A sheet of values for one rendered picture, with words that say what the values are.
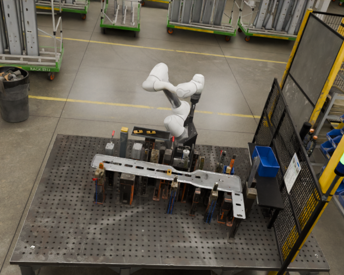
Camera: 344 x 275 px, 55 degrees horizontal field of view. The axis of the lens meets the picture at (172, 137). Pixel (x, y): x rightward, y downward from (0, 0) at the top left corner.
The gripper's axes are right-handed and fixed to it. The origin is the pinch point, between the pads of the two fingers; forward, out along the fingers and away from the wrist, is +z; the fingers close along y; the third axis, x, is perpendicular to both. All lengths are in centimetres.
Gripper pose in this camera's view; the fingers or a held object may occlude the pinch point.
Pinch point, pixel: (190, 117)
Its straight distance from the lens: 296.0
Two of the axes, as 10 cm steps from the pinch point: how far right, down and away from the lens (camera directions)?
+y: -0.8, 5.7, -8.1
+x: 9.9, 1.6, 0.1
